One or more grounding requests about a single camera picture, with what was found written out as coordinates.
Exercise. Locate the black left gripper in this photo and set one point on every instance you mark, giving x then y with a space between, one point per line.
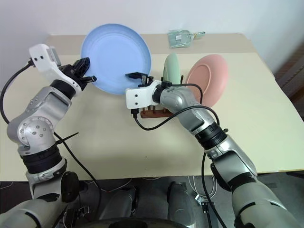
71 71

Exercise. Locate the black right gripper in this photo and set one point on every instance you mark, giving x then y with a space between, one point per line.
149 80

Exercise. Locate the blue plate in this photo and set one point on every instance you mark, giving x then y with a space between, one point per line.
116 54

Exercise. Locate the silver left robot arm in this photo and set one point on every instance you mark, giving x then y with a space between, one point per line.
35 128

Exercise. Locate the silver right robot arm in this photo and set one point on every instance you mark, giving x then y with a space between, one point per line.
228 152

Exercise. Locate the wooden dish rack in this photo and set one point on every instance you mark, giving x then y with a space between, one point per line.
154 114

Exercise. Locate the green plate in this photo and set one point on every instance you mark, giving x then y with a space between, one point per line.
171 69

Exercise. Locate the teal packaged item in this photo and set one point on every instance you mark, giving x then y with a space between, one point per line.
178 39

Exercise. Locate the pink plate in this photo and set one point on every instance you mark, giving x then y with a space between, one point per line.
209 76

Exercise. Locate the dark grey rounded shape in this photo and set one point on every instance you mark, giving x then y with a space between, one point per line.
179 202
121 202

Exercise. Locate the small metal clip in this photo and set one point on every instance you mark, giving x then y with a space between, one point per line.
201 199

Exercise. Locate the dark curved body rim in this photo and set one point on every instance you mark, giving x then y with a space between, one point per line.
140 223

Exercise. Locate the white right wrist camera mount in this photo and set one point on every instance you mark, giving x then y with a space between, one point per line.
139 96

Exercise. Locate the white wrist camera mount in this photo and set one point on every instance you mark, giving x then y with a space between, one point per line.
51 69
139 96

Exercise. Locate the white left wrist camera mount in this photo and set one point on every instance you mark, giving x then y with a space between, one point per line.
51 69

